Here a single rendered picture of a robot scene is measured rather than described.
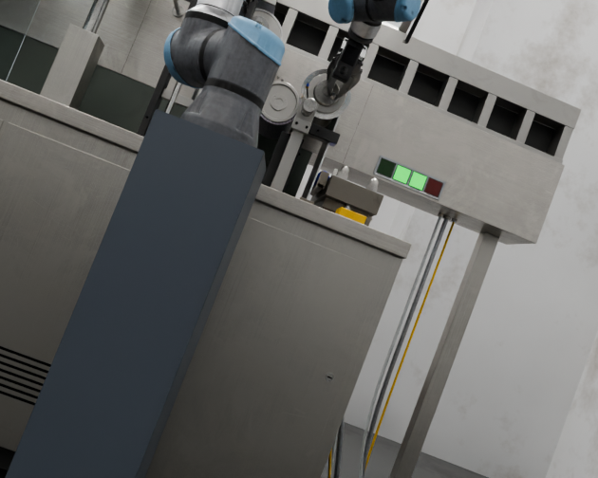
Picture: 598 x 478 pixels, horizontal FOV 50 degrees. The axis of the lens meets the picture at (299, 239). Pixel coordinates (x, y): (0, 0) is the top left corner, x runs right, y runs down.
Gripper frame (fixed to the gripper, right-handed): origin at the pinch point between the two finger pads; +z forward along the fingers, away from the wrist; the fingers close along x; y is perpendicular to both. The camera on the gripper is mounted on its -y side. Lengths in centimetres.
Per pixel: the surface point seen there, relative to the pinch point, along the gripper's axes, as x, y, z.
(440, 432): -152, 53, 231
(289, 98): 11.3, -0.7, 6.4
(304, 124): 4.8, -10.8, 5.6
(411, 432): -76, -35, 98
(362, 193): -18.0, -17.6, 15.2
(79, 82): 69, -11, 23
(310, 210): -3.7, -43.7, 3.8
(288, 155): 5.8, -16.4, 13.3
